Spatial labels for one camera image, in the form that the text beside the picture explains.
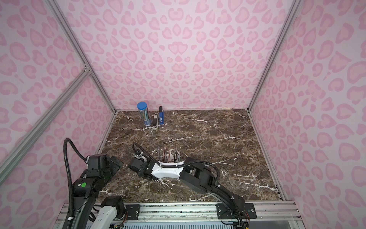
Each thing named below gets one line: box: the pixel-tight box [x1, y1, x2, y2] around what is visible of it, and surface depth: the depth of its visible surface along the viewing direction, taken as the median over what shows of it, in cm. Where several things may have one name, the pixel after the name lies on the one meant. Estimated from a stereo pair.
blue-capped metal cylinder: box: [136, 101, 153, 126], surface depth 100 cm
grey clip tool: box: [152, 112, 159, 130], surface depth 112 cm
